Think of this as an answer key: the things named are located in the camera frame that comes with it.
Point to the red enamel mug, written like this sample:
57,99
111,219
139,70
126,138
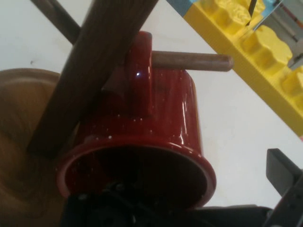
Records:
165,106

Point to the brown wooden mug tree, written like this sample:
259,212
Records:
94,59

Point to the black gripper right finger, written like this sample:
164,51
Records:
288,184

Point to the giant yellow toy brick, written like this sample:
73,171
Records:
260,47

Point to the slanted aluminium post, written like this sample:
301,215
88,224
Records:
279,21

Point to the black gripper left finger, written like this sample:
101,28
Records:
106,210

